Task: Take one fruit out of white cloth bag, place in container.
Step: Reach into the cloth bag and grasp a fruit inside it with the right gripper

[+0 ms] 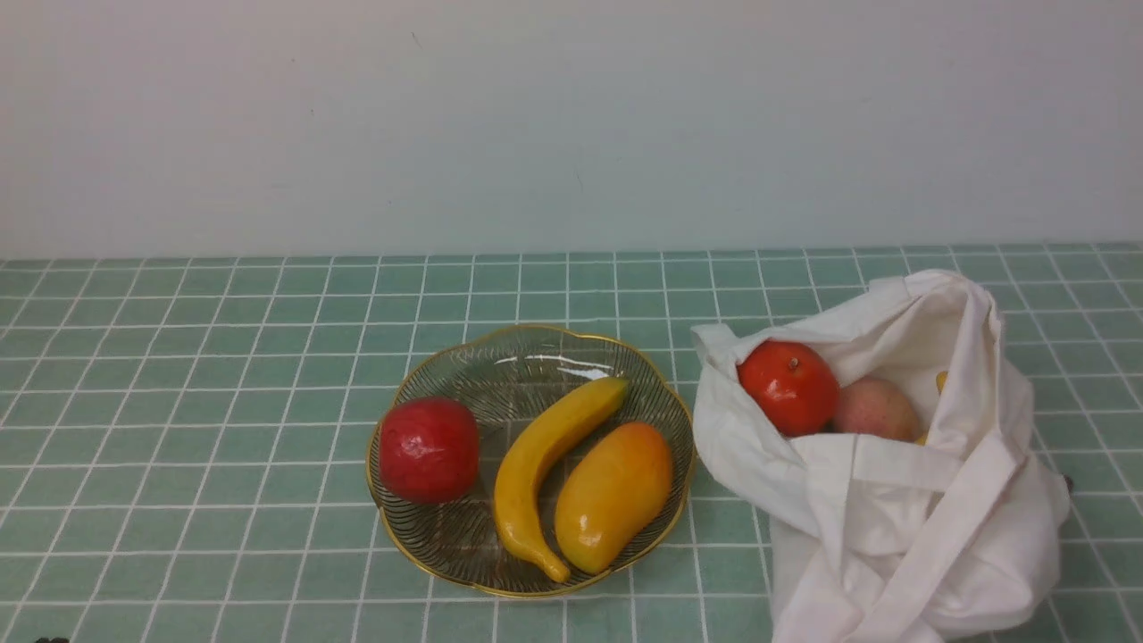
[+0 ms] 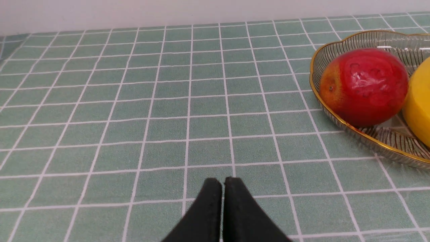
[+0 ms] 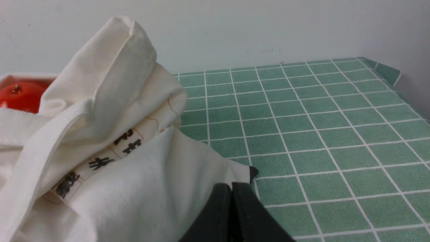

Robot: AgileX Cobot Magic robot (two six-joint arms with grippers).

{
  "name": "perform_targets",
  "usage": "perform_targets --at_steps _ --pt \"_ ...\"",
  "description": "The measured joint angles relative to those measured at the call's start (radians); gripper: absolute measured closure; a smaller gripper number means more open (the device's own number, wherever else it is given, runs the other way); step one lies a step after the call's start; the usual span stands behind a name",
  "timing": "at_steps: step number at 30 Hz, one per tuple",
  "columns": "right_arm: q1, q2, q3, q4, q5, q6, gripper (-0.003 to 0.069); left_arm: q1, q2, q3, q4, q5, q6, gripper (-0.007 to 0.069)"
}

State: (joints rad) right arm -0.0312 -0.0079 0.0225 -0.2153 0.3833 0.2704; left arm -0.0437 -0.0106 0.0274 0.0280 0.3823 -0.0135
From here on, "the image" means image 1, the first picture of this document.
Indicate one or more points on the white cloth bag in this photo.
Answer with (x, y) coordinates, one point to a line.
(883, 541)

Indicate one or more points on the glass bowl with gold rim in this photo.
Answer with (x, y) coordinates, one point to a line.
(506, 379)

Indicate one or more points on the yellow banana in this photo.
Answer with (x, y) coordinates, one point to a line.
(529, 459)

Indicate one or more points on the orange yellow mango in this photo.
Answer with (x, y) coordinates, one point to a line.
(618, 488)

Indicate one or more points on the red apple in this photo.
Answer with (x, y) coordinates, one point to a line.
(429, 450)

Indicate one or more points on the pink peach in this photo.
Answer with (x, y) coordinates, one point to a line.
(877, 407)

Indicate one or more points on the green checked tablecloth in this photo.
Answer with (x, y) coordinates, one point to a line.
(184, 439)

